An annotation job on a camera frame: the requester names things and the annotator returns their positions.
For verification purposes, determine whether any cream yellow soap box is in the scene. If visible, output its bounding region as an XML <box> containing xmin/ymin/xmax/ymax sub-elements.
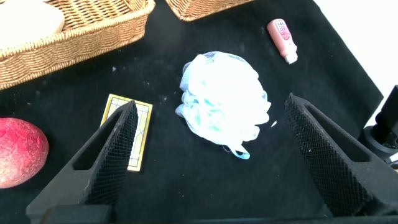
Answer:
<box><xmin>99</xmin><ymin>93</ymin><xmax>154</xmax><ymax>172</ymax></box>

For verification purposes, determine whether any pink squeeze bottle white cap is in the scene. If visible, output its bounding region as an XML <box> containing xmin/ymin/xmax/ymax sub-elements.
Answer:
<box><xmin>266</xmin><ymin>18</ymin><xmax>299</xmax><ymax>65</ymax></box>

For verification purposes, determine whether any light blue bath loofah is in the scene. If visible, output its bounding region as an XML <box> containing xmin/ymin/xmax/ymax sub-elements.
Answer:
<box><xmin>174</xmin><ymin>51</ymin><xmax>272</xmax><ymax>161</ymax></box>

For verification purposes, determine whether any wicker basket with brown handles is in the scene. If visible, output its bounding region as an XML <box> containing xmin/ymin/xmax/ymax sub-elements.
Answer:
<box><xmin>0</xmin><ymin>0</ymin><xmax>156</xmax><ymax>91</ymax></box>
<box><xmin>164</xmin><ymin>0</ymin><xmax>256</xmax><ymax>22</ymax></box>

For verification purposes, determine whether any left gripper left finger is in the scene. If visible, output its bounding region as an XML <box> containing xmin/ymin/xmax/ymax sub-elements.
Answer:
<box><xmin>26</xmin><ymin>100</ymin><xmax>140</xmax><ymax>224</ymax></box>

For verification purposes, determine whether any red peach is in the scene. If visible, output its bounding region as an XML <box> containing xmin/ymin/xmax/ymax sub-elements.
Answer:
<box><xmin>0</xmin><ymin>117</ymin><xmax>50</xmax><ymax>189</ymax></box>

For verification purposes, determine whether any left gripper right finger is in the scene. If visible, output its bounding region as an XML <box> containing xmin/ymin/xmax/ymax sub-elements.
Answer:
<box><xmin>284</xmin><ymin>92</ymin><xmax>398</xmax><ymax>218</ymax></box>

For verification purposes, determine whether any white soap bar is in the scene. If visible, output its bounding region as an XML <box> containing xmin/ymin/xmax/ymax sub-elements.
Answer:
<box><xmin>0</xmin><ymin>0</ymin><xmax>66</xmax><ymax>49</ymax></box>

